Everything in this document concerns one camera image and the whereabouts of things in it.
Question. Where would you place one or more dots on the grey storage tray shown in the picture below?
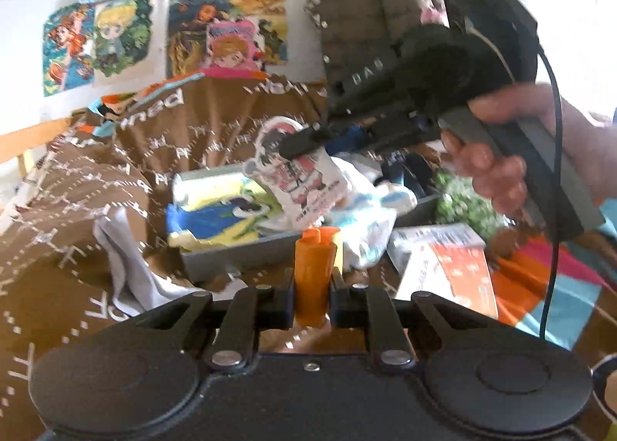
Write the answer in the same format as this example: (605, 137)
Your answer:
(217, 257)

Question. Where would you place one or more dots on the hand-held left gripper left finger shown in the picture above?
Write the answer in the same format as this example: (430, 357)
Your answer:
(279, 306)

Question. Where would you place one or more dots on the wooden bed frame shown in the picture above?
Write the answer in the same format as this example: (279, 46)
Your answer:
(43, 128)

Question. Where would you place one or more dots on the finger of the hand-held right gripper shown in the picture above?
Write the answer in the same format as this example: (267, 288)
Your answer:
(366, 84)
(376, 135)

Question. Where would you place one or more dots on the brown printed blanket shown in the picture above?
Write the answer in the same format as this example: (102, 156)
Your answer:
(96, 171)

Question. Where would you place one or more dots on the blonde cartoon figure poster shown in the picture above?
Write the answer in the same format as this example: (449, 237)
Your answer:
(123, 38)

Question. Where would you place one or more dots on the person's right forearm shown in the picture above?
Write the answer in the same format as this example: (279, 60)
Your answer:
(588, 147)

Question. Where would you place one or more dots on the yellow blue cartoon towel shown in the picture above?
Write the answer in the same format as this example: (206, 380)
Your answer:
(217, 214)

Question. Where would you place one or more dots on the white grey garment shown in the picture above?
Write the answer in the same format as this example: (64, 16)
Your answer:
(135, 267)

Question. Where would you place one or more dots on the white light-blue sock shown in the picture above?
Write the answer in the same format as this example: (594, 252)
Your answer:
(366, 229)

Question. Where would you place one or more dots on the brown quilted jacket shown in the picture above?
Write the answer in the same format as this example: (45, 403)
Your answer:
(366, 11)

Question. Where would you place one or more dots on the cartoon character card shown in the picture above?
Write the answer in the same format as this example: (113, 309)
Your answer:
(308, 185)

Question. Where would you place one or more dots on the orange-haired girl fish poster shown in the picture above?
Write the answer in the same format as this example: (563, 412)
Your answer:
(67, 50)

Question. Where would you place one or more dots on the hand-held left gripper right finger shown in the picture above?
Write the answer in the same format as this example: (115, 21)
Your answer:
(344, 306)

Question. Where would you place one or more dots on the white orange cardboard box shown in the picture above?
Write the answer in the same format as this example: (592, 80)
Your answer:
(448, 267)

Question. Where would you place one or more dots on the person's right hand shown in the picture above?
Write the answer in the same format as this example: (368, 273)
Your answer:
(496, 175)

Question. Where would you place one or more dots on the dark blue sock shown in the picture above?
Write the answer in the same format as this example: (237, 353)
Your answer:
(405, 175)

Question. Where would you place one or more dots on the small pink cartoon girl poster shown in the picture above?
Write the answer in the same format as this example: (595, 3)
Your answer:
(234, 48)

